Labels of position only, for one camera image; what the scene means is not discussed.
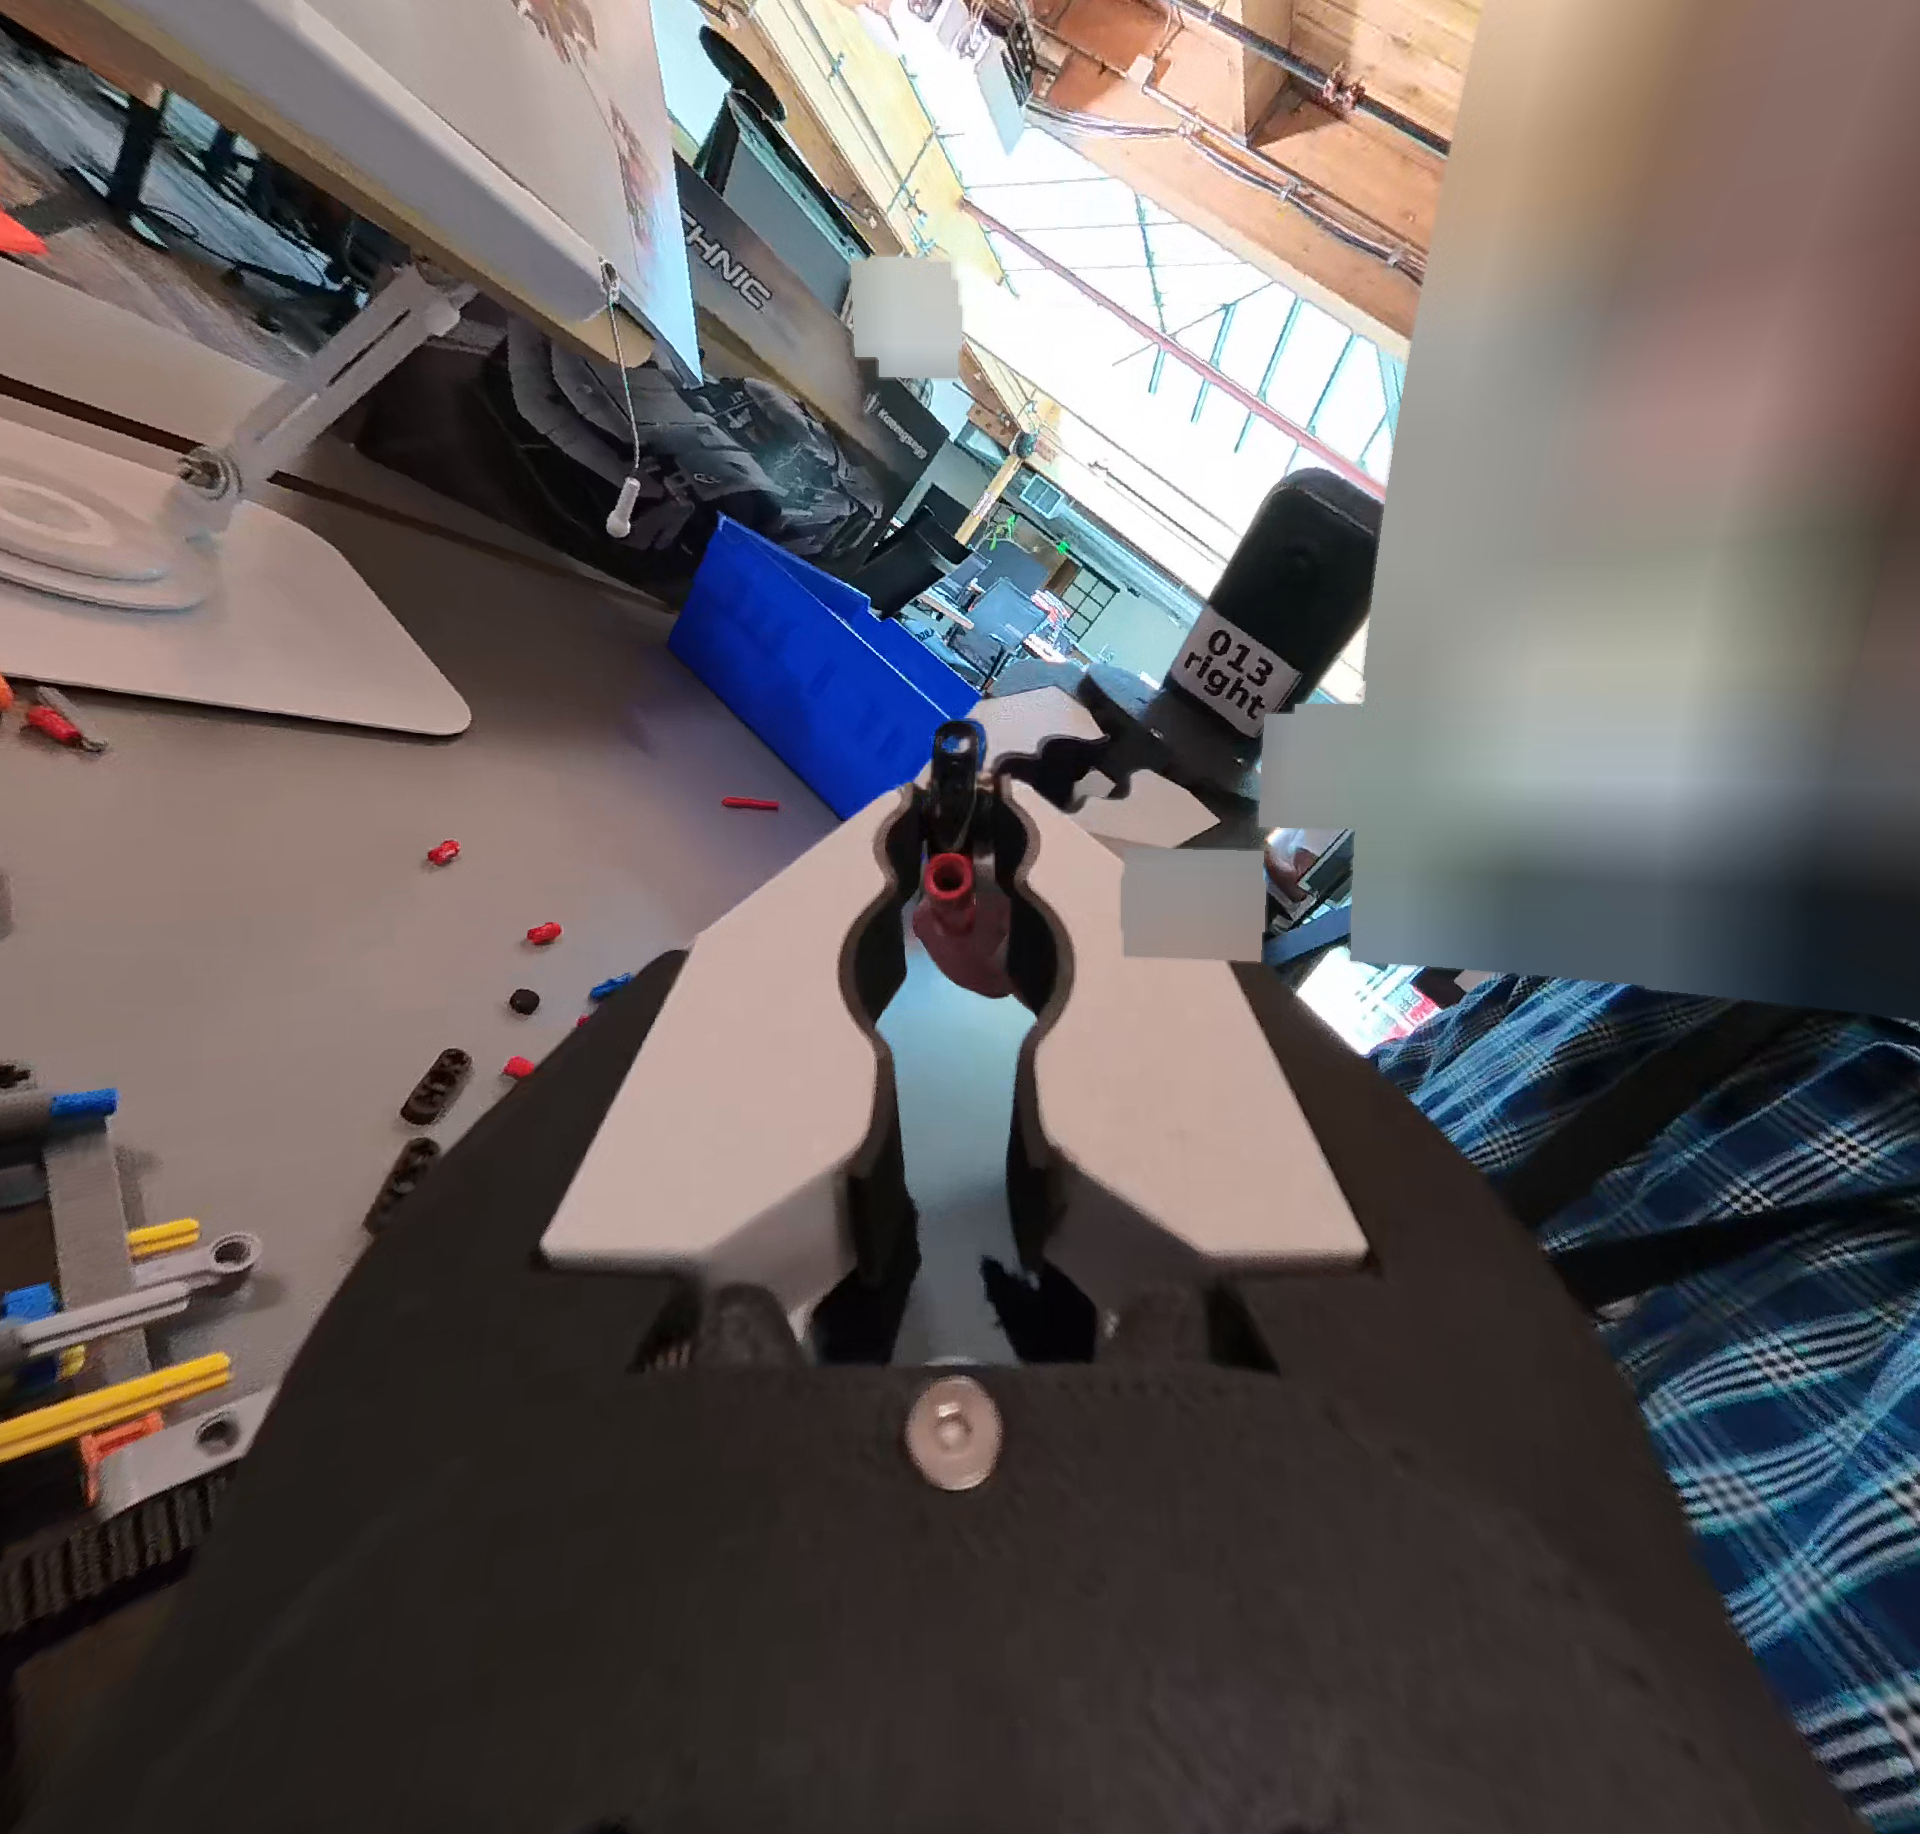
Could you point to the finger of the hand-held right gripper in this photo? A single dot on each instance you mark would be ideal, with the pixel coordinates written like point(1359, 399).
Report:
point(1155, 815)
point(1045, 716)

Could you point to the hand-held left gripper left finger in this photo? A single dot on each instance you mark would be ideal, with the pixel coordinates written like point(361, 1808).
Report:
point(720, 1112)

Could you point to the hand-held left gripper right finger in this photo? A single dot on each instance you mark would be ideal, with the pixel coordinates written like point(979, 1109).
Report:
point(1199, 1129)

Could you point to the small lego gear subassembly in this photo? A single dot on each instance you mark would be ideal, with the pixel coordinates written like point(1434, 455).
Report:
point(952, 875)

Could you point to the long lego chassis assembly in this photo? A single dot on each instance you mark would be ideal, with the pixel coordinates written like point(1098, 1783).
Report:
point(106, 1264)

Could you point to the black lego liftarm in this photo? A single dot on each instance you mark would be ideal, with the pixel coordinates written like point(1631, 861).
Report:
point(433, 1086)
point(408, 1181)

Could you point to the black lego set box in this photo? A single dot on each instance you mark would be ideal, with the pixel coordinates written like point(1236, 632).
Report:
point(750, 423)

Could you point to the red and grey lego pin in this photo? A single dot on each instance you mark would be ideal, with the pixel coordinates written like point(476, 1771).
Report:
point(64, 723)

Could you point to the open lego instruction booklet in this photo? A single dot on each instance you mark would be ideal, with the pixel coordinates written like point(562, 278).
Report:
point(616, 64)

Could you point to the blue plastic bin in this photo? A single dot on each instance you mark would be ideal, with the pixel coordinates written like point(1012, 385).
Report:
point(811, 664)

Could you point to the person's torso in plaid shirt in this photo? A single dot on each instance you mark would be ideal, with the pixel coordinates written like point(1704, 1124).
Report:
point(1723, 1337)

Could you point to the white book stand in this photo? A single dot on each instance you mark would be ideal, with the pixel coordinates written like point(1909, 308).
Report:
point(225, 619)

